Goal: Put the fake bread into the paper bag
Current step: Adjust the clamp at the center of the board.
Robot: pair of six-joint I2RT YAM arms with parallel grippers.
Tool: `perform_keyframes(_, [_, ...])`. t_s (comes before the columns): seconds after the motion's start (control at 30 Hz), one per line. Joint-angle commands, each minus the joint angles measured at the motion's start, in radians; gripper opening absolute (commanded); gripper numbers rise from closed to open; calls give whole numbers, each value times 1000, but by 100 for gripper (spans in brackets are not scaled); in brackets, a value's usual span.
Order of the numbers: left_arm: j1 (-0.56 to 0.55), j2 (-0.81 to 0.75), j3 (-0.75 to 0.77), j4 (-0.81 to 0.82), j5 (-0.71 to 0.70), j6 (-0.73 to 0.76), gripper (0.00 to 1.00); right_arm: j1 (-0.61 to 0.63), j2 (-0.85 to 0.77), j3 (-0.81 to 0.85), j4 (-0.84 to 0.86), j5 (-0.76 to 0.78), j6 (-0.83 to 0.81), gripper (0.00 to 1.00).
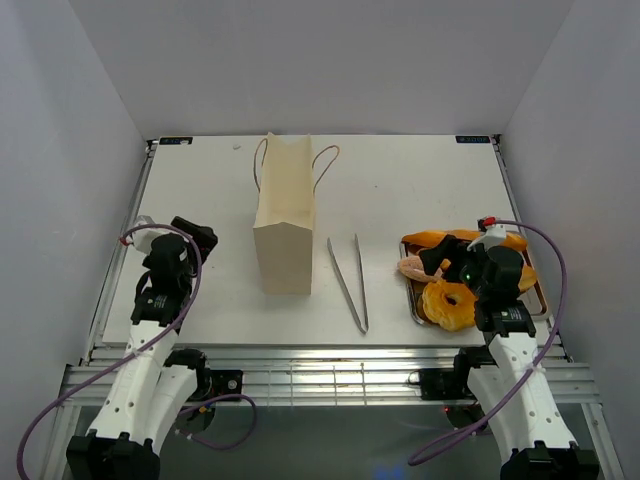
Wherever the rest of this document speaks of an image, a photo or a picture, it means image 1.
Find pink sugared fake doughnut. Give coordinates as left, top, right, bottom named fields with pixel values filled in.
left=397, top=255, right=443, bottom=283

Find aluminium frame rail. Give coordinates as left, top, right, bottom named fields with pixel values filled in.
left=61, top=345, right=601, bottom=407

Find ring shaped fake bread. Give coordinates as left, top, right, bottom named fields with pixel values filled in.
left=421, top=279, right=476, bottom=332

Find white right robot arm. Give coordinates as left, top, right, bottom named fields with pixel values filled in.
left=418, top=235, right=600, bottom=479

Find long baguette fake bread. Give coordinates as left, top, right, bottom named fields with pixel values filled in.
left=401, top=229, right=527, bottom=252

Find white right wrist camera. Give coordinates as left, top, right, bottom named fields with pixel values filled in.
left=467, top=216, right=507, bottom=252

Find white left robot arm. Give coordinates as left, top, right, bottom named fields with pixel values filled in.
left=66, top=216, right=218, bottom=479

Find beige paper bag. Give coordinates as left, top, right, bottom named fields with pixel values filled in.
left=252, top=133, right=341, bottom=296

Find golden oval fake loaf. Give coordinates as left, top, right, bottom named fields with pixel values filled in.
left=518, top=265, right=537, bottom=293

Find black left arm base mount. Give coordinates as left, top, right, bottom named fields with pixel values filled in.
left=189, top=368, right=244, bottom=402

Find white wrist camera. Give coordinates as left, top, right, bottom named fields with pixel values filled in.
left=120, top=215, right=168, bottom=255
left=467, top=216, right=507, bottom=252

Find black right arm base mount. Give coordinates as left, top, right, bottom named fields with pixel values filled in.
left=407, top=368, right=475, bottom=401

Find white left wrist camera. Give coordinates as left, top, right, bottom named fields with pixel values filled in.
left=120, top=215, right=168, bottom=255

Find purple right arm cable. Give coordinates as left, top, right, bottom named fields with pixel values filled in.
left=407, top=218, right=569, bottom=467

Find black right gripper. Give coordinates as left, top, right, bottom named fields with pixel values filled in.
left=418, top=234, right=491, bottom=299

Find metal bread tongs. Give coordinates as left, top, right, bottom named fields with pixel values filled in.
left=326, top=233, right=370, bottom=334

